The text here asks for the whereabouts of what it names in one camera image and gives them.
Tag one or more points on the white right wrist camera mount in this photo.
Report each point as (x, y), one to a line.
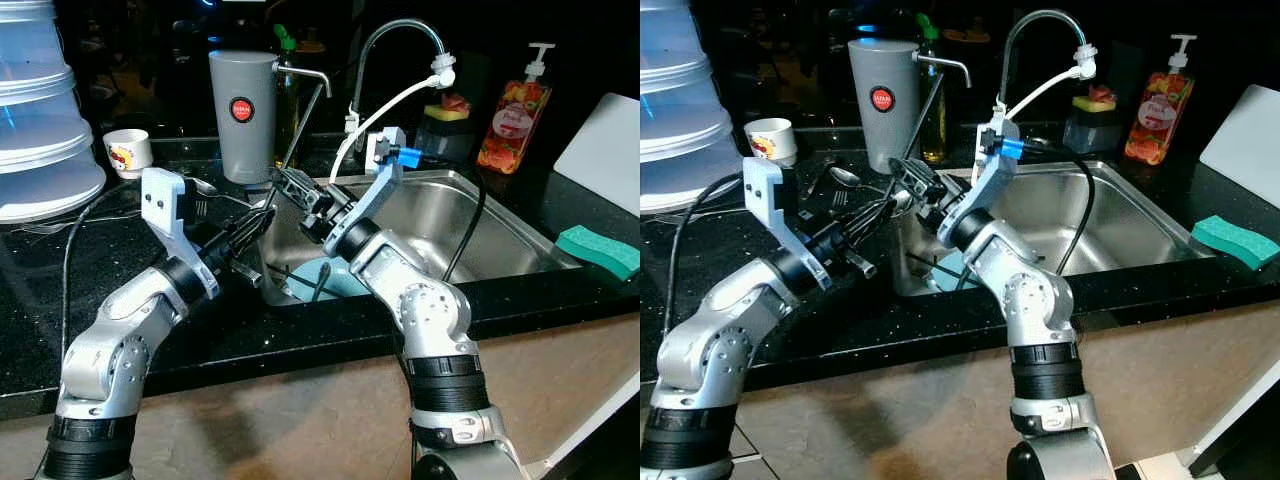
(375, 190)
(992, 170)

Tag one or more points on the light blue plate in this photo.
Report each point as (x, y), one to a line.
(950, 272)
(335, 282)

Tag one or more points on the green sponge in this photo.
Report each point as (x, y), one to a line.
(598, 250)
(1235, 240)

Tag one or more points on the green-capped oil bottle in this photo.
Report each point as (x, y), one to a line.
(288, 110)
(934, 110)

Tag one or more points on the peach soap pump bottle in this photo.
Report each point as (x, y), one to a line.
(1158, 115)
(512, 125)

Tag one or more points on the steel spoon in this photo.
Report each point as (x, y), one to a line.
(205, 186)
(845, 177)

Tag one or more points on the translucent ribbed plastic container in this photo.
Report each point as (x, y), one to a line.
(680, 120)
(40, 130)

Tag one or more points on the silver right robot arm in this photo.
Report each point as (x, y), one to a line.
(1035, 300)
(425, 310)

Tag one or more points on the grey pitcher with red logo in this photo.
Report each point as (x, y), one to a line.
(883, 110)
(243, 120)

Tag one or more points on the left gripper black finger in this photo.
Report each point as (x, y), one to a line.
(878, 232)
(260, 240)
(868, 215)
(250, 226)

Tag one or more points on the black sponge holder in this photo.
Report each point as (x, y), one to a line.
(446, 138)
(1090, 130)

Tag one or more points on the stainless steel sink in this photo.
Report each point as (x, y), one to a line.
(1120, 215)
(450, 220)

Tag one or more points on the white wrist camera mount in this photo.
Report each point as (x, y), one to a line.
(992, 170)
(375, 190)
(165, 205)
(768, 195)

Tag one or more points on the white plastic board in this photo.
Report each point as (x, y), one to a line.
(605, 150)
(1245, 140)

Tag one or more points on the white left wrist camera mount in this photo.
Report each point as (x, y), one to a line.
(165, 205)
(768, 195)

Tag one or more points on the steel fork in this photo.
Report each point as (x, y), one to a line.
(203, 208)
(840, 198)

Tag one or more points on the chrome gooseneck faucet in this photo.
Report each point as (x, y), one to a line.
(1030, 22)
(385, 32)

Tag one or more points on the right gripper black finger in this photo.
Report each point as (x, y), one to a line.
(290, 198)
(302, 182)
(918, 172)
(906, 186)

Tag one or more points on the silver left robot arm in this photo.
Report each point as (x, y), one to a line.
(705, 345)
(110, 345)

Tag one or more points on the yellow sponge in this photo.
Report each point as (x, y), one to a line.
(1092, 102)
(446, 112)

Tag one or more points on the small steel tap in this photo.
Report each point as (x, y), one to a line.
(310, 75)
(950, 66)

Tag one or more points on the white printed paper cup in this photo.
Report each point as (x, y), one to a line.
(128, 152)
(770, 140)

